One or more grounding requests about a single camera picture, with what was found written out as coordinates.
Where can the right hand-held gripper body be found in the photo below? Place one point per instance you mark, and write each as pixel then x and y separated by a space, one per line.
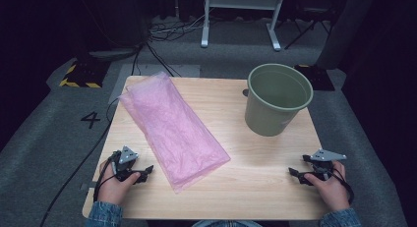
pixel 323 156

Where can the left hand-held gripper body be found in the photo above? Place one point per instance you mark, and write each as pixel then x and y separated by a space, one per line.
pixel 127 156

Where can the pink plastic bag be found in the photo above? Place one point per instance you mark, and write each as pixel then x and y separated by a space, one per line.
pixel 170 132

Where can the green plastic bucket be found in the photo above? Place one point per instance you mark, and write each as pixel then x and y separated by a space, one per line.
pixel 272 112

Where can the person's left hand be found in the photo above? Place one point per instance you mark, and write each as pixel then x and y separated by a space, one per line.
pixel 114 189

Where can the person's right hand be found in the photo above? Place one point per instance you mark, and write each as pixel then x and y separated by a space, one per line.
pixel 331 191

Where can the grey tape piece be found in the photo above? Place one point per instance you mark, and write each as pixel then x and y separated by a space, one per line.
pixel 86 186

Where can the black yellow striped base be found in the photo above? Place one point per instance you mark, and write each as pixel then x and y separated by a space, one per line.
pixel 319 78
pixel 85 74

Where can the person's legs in jeans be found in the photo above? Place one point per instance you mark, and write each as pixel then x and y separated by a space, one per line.
pixel 226 224

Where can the dark round table grommet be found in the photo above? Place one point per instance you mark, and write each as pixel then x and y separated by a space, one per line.
pixel 245 92

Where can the dark floor stand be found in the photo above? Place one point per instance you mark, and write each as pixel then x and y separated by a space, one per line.
pixel 111 30

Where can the black tripod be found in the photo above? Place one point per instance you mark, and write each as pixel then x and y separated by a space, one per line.
pixel 309 27

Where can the grey curtain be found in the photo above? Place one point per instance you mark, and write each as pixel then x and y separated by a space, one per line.
pixel 344 27

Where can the white metal stand frame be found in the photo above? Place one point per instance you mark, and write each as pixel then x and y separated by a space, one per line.
pixel 241 1

